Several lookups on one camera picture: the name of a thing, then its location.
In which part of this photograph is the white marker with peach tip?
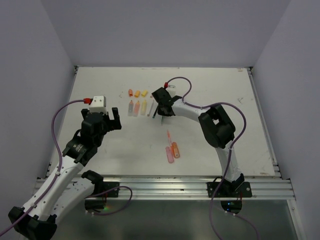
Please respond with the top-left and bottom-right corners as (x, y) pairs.
(127, 100), (134, 117)

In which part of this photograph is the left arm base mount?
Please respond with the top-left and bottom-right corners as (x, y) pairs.
(72, 181), (121, 216)

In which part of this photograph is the pink highlighter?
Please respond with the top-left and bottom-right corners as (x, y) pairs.
(165, 146), (175, 164)

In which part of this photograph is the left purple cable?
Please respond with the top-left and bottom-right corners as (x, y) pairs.
(0, 97), (91, 238)

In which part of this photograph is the orange marker cap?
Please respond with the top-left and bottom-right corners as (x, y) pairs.
(134, 90), (141, 98)

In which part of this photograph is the yellow marker cap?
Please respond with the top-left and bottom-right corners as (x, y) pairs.
(141, 90), (148, 98)

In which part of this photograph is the orange highlighter marker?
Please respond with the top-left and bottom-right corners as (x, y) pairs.
(133, 100), (140, 117)

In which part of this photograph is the peach marker cap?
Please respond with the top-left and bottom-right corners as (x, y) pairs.
(128, 89), (133, 97)

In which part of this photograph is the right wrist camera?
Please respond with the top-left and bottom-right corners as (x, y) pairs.
(164, 82), (177, 98)

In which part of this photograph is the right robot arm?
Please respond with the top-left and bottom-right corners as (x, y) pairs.
(152, 87), (245, 197)

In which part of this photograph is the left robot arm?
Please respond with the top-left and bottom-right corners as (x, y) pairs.
(8, 107), (122, 240)

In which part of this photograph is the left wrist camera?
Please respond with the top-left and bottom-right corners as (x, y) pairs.
(89, 95), (107, 114)

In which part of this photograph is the green clear pen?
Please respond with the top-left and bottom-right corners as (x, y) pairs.
(152, 106), (158, 119)

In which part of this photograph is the yellow highlighter marker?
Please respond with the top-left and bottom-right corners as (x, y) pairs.
(140, 100), (148, 116)

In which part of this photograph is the white pen with tan cap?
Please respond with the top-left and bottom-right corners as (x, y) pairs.
(147, 100), (154, 117)

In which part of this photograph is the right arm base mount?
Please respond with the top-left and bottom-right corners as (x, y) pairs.
(215, 181), (253, 214)

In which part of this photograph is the thin orange pen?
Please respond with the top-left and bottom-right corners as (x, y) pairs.
(166, 130), (173, 148)

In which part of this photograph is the orange clear highlighter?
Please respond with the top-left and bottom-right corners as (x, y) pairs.
(171, 142), (180, 159)

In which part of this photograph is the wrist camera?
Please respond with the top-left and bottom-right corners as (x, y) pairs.
(89, 95), (107, 114)
(164, 82), (177, 98)

